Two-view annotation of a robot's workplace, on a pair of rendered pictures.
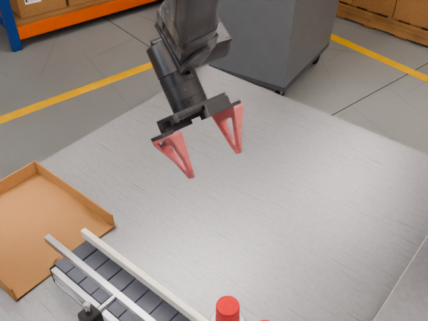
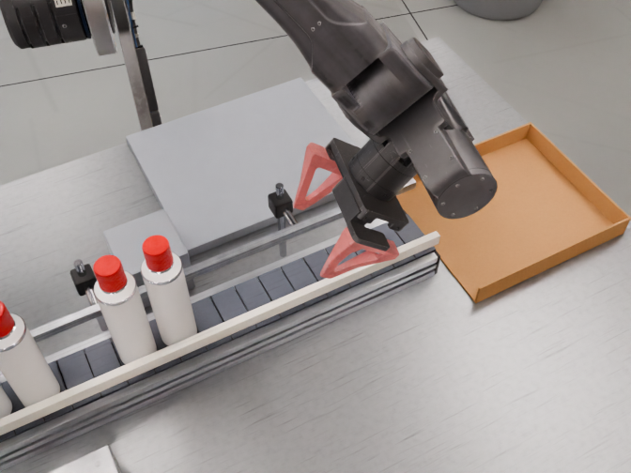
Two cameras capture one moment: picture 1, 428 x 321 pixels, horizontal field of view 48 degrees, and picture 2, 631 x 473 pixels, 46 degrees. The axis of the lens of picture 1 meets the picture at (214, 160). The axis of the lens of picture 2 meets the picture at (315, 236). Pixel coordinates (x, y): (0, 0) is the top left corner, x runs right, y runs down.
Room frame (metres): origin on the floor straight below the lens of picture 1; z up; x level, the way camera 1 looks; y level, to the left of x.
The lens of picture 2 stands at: (0.77, -0.46, 1.79)
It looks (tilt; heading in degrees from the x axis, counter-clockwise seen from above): 51 degrees down; 113
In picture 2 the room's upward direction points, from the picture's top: straight up
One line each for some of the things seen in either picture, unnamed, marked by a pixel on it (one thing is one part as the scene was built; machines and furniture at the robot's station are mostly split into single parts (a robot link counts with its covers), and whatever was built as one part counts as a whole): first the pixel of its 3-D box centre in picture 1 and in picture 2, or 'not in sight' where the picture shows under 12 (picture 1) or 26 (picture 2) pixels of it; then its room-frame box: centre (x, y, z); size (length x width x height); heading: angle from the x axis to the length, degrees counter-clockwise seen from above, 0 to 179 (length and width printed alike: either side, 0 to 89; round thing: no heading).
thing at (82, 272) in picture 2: not in sight; (97, 308); (0.26, -0.04, 0.91); 0.07 x 0.03 x 0.17; 140
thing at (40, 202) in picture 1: (26, 221); (505, 205); (0.74, 0.43, 0.85); 0.30 x 0.26 x 0.04; 50
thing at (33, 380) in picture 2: not in sight; (18, 356); (0.25, -0.17, 0.98); 0.05 x 0.05 x 0.20
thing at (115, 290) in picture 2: not in sight; (124, 312); (0.34, -0.07, 0.98); 0.05 x 0.05 x 0.20
